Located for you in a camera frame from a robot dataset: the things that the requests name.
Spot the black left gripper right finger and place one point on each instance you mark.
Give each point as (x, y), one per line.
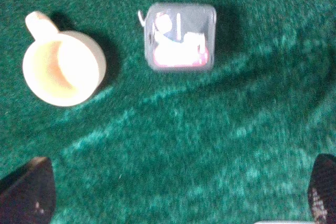
(321, 189)

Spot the five gum container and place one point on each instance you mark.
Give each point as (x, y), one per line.
(179, 36)

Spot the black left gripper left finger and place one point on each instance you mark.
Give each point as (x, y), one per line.
(28, 194)

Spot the cream plastic toy cup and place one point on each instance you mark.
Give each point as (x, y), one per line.
(63, 68)

